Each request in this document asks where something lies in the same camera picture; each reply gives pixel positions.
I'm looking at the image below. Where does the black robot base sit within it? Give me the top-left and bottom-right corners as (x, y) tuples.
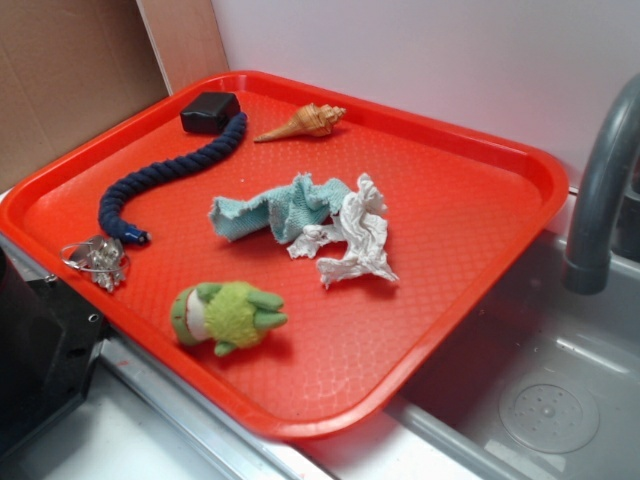
(1, 252), (106, 460)

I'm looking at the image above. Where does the light blue cloth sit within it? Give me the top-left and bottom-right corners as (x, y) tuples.
(209, 174), (351, 244)

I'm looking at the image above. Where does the red plastic tray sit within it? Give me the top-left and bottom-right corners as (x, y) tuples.
(1, 72), (568, 440)

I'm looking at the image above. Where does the crumpled white paper towel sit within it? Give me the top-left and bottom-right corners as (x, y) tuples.
(286, 172), (400, 291)

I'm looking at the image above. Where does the green plush frog toy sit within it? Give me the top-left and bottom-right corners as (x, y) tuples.
(169, 281), (288, 357)

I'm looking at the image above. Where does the orange spiral seashell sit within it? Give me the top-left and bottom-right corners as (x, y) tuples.
(253, 103), (347, 143)

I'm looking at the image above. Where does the black plastic box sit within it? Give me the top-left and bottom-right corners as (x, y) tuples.
(180, 92), (241, 135)

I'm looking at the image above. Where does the grey plastic sink basin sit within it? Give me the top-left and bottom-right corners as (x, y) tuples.
(306, 234), (639, 479)

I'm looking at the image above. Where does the brown cardboard panel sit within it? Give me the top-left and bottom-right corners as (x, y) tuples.
(1, 1), (228, 190)

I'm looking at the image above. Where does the grey toy faucet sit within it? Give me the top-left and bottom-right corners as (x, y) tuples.
(562, 76), (639, 295)

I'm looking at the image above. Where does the navy blue twisted rope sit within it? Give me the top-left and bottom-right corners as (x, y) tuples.
(97, 111), (249, 246)

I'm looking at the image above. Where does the silver metal ring trinket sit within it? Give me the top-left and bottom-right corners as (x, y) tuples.
(59, 235), (130, 293)

